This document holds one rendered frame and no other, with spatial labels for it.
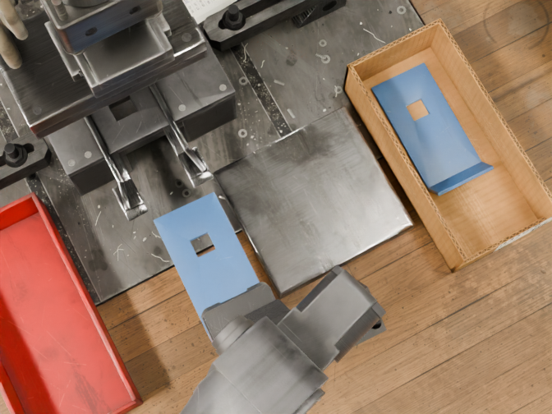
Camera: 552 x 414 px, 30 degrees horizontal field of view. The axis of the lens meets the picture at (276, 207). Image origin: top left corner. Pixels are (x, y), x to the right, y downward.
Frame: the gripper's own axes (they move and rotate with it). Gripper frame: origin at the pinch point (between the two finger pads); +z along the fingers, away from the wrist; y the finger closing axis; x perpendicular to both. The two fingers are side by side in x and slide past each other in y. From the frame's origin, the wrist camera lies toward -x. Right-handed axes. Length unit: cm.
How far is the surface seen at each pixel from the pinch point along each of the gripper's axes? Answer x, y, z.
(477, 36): -40.7, 14.0, 18.0
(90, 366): 15.9, -0.3, 12.1
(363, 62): -25.1, 17.3, 12.6
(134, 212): 4.7, 13.3, 9.4
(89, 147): 6.0, 21.2, 12.8
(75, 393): 18.5, -2.0, 11.4
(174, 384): 8.6, -5.6, 10.1
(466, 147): -32.6, 3.6, 12.5
